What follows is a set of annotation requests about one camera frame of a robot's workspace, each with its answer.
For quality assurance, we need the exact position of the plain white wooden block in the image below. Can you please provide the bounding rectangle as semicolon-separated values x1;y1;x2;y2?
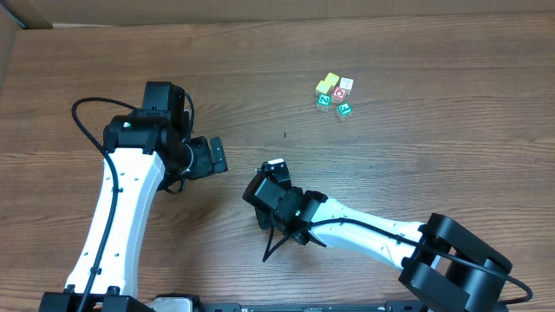
338;77;354;95

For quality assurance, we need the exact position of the yellow block near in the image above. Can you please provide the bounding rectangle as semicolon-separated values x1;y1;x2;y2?
315;81;333;95

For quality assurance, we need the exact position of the red letter block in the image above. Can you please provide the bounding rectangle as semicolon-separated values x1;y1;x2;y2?
330;87;347;104

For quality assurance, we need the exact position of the yellow block far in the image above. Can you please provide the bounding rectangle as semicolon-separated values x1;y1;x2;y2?
324;72;340;88

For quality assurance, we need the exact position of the yellow block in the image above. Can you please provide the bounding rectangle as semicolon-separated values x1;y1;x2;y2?
315;81;333;95
324;72;340;88

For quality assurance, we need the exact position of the green E letter block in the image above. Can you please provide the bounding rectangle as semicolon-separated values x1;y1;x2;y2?
336;102;353;121

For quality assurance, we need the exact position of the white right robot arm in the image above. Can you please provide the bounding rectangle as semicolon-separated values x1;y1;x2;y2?
243;159;513;311

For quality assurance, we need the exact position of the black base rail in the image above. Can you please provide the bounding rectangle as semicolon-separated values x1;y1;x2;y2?
134;293;510;312

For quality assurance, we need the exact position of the green Z letter block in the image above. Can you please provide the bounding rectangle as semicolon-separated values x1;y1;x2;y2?
316;94;331;112

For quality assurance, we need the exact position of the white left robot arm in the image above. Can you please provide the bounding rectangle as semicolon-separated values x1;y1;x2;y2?
39;81;227;311

